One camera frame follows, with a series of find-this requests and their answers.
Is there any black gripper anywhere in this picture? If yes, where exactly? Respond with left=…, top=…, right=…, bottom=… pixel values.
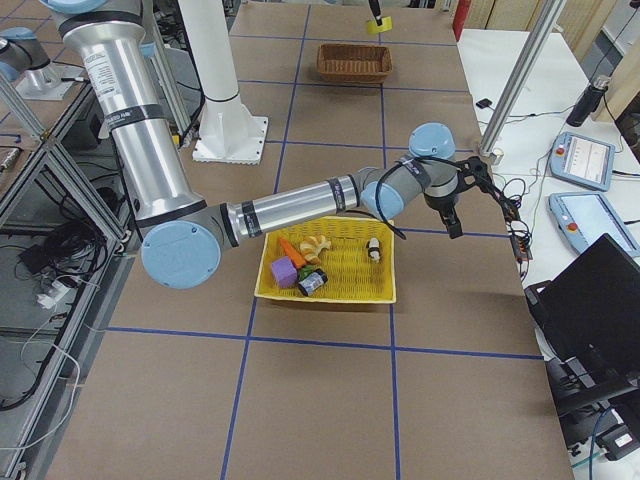
left=454, top=156, right=520, bottom=220

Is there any yellow tape roll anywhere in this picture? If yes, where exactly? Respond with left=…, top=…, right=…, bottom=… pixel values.
left=365, top=16, right=393, bottom=35

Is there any brown wicker basket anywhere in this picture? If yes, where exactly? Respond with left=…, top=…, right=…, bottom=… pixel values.
left=316, top=43, right=393, bottom=84

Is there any yellow woven basket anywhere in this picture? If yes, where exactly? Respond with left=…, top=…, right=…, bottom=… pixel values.
left=254, top=216, right=396, bottom=304

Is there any near teach pendant tablet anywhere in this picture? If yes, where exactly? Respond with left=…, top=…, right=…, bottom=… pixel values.
left=548, top=192, right=639, bottom=258

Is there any teach pendant tablet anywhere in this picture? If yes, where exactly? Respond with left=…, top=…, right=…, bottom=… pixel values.
left=548, top=192, right=639, bottom=258
left=549, top=131, right=616, bottom=192

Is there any far teach pendant tablet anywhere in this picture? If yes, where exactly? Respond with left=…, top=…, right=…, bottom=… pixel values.
left=549, top=131, right=616, bottom=192

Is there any small black desk device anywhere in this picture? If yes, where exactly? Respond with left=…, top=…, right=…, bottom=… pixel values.
left=476, top=98, right=492, bottom=109

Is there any black water bottle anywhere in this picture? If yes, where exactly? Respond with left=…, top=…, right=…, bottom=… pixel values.
left=566, top=75, right=611, bottom=127

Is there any toy panda figure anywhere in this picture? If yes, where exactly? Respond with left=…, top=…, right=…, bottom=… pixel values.
left=366, top=237, right=381, bottom=263

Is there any toy croissant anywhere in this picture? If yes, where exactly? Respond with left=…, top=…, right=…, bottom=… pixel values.
left=299, top=235, right=331, bottom=265

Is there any small dark labelled jar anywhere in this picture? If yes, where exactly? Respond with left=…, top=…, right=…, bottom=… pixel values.
left=297, top=269, right=328, bottom=297

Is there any orange toy carrot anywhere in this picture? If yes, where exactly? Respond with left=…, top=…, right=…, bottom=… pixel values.
left=278, top=237, right=307, bottom=269

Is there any purple foam cube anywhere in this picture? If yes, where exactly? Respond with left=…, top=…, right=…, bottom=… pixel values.
left=270, top=256, right=298, bottom=288

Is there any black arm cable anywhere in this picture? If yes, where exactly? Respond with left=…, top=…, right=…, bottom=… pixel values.
left=344, top=156, right=471, bottom=240

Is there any aluminium frame post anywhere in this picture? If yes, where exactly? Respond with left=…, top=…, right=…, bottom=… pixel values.
left=478, top=0, right=566, bottom=165

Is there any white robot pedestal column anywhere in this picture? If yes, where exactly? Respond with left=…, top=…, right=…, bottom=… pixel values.
left=179, top=0, right=269, bottom=165

